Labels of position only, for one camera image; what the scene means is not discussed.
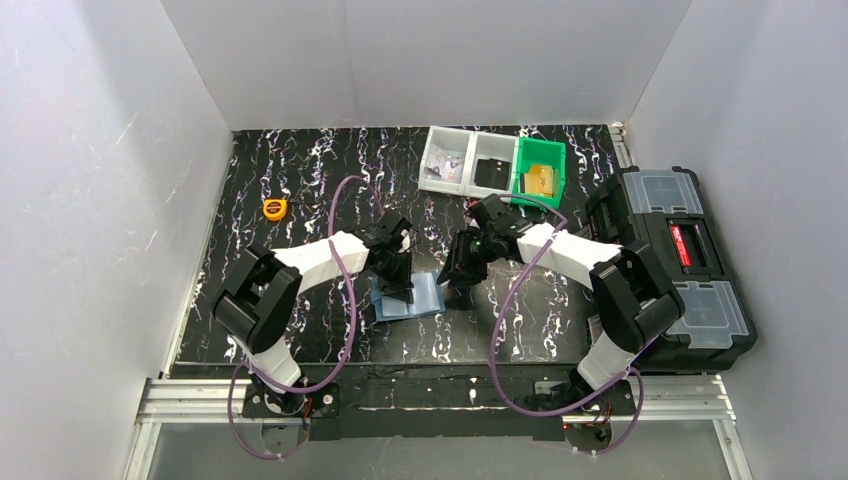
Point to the orange tape measure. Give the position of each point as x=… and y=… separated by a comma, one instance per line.
x=275, y=209

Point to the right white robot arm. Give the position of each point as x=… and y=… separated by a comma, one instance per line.
x=633, y=293

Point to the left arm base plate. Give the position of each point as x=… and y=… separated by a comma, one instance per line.
x=261, y=402

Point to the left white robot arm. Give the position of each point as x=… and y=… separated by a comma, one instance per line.
x=258, y=295

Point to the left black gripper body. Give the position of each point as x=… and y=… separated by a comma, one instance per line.
x=395, y=266

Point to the blue card holder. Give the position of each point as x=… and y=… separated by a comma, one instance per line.
x=427, y=299

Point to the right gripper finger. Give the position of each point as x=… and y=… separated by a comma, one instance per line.
x=451, y=272
x=464, y=298

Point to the small items in grey bin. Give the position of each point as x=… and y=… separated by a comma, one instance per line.
x=447, y=167

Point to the black toolbox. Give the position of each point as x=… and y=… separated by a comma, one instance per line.
x=666, y=209

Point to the black object in bin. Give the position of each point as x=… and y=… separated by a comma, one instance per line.
x=492, y=173

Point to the yellow items in green bin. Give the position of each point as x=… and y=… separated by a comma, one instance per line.
x=538, y=181

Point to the left grey storage bin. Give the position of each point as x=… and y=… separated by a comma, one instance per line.
x=457, y=142

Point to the middle grey storage bin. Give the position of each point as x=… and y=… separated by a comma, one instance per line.
x=491, y=145

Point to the grey storage bin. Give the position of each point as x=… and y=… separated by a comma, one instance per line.
x=491, y=145
x=457, y=142

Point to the green storage bin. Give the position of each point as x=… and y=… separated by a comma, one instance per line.
x=536, y=151

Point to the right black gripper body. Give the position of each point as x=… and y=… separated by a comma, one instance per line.
x=463, y=260

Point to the aluminium frame rail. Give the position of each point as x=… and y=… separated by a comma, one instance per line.
x=667, y=398

